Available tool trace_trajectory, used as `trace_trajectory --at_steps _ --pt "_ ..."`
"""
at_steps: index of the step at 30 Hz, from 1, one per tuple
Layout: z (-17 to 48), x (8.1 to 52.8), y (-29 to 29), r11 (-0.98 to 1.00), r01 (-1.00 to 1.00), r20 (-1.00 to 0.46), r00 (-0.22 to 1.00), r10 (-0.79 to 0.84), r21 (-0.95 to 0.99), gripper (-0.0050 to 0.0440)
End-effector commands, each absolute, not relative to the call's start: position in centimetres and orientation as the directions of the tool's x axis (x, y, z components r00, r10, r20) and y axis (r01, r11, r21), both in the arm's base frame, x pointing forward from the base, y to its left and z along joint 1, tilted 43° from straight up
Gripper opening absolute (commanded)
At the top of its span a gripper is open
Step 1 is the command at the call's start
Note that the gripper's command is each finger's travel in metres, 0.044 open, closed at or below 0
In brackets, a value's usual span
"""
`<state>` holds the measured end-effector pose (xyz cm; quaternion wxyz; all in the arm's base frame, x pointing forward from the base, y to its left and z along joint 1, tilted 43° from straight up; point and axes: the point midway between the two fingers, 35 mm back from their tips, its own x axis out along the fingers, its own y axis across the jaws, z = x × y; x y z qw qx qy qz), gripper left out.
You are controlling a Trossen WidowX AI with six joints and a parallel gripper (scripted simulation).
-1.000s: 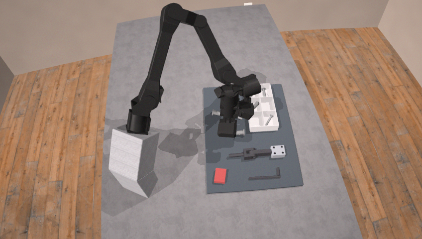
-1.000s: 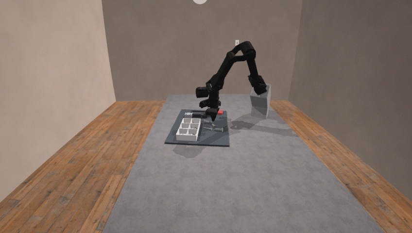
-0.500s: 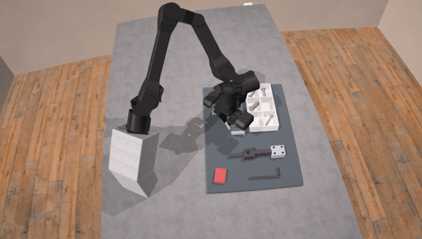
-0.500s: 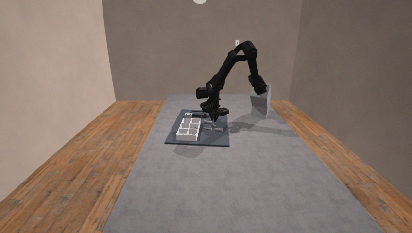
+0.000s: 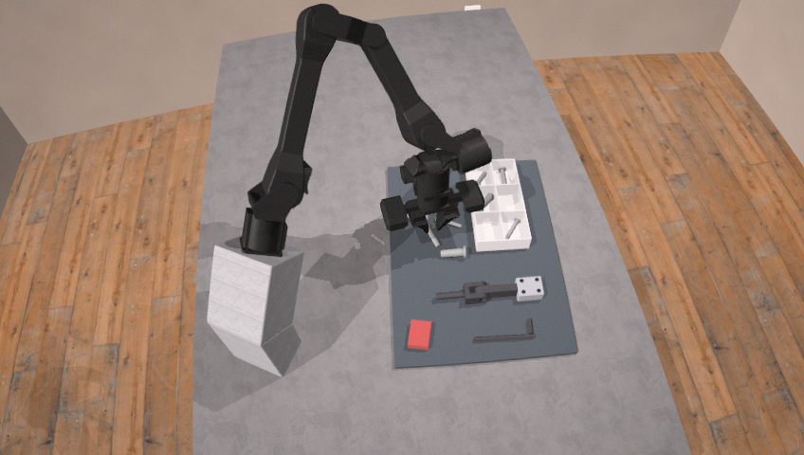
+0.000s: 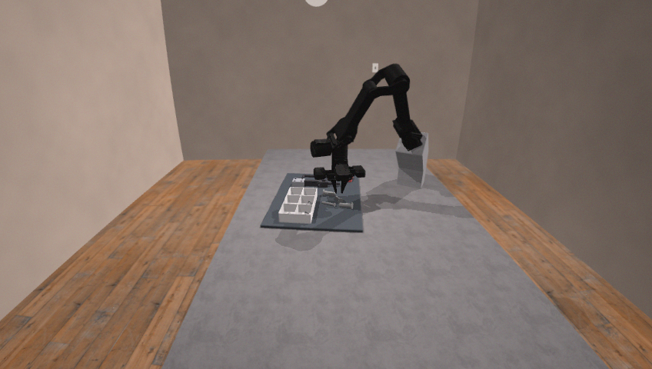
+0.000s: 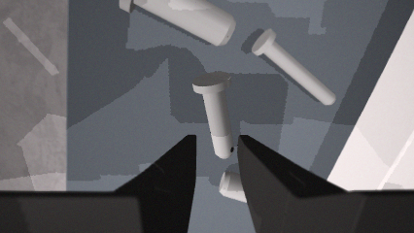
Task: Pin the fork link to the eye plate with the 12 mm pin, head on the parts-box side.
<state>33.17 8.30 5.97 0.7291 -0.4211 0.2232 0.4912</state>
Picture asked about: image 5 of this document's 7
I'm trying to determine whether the grey metal clevis fork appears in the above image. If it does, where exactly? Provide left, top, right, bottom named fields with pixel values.
left=442, top=282, right=489, bottom=304

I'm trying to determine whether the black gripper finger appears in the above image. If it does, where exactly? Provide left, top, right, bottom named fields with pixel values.
left=411, top=215, right=429, bottom=233
left=436, top=208, right=460, bottom=230

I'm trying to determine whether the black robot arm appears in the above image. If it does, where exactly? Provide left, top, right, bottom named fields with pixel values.
left=240, top=4, right=492, bottom=257

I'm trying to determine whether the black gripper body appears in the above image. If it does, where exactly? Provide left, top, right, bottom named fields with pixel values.
left=380, top=179, right=484, bottom=231

